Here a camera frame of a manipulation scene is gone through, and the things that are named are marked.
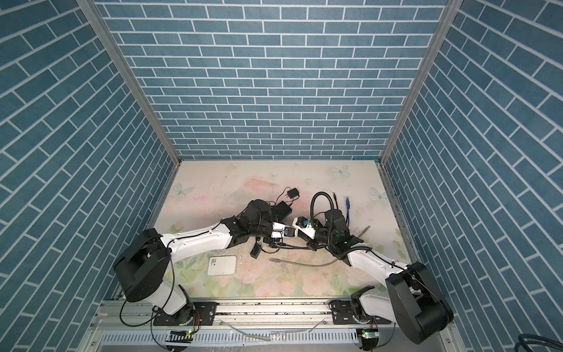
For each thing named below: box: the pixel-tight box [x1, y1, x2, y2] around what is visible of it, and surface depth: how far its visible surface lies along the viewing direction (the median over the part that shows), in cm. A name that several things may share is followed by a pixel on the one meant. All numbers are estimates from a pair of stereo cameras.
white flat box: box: [207, 255, 237, 276], surface depth 85 cm
